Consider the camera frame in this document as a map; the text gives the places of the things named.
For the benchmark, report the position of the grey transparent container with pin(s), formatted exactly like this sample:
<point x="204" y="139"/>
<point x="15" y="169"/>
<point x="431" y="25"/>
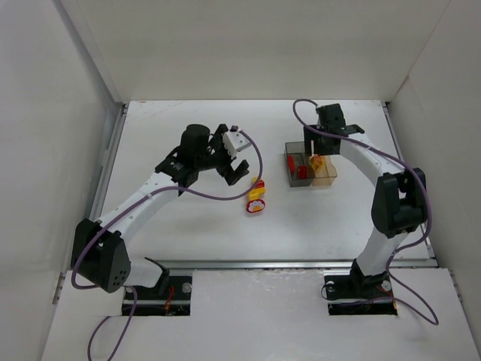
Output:
<point x="296" y="149"/>

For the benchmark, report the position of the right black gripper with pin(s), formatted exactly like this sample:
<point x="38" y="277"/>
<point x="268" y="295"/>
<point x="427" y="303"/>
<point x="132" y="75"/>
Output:
<point x="323" y="143"/>

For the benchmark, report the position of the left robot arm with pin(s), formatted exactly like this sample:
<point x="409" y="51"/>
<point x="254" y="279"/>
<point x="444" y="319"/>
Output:
<point x="100" y="252"/>

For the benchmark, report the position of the yellow peacock lego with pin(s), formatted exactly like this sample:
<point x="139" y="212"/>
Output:
<point x="317" y="162"/>

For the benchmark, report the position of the amber transparent container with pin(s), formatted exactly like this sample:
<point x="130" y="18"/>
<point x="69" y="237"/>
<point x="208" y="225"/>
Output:
<point x="326" y="176"/>

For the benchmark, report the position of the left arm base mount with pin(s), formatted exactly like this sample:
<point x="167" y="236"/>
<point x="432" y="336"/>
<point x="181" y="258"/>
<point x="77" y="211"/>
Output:
<point x="171" y="300"/>

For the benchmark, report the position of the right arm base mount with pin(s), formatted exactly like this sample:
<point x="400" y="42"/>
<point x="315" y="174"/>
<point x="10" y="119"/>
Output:
<point x="348" y="295"/>

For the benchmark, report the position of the red L-shaped lego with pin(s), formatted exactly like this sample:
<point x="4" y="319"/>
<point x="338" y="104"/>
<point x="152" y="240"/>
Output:
<point x="291" y="164"/>

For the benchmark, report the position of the aluminium rail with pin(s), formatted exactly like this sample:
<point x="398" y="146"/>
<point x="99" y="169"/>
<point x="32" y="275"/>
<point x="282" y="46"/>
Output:
<point x="255" y="265"/>

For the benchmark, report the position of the small red lego brick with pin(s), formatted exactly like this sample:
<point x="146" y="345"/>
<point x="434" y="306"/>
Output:
<point x="302" y="172"/>

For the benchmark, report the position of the yellow square lego brick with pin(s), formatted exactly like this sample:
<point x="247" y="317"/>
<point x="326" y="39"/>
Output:
<point x="256" y="193"/>

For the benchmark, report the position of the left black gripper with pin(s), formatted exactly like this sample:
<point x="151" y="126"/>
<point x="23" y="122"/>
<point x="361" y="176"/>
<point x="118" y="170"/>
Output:
<point x="224" y="160"/>

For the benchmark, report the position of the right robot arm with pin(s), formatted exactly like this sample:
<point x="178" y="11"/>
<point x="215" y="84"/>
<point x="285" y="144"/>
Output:
<point x="399" y="205"/>

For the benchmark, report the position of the red cloud print lego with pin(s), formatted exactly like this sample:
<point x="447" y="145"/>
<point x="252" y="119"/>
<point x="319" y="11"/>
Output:
<point x="255" y="206"/>

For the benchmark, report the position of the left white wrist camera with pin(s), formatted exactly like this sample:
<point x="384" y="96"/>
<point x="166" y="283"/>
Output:
<point x="234" y="141"/>

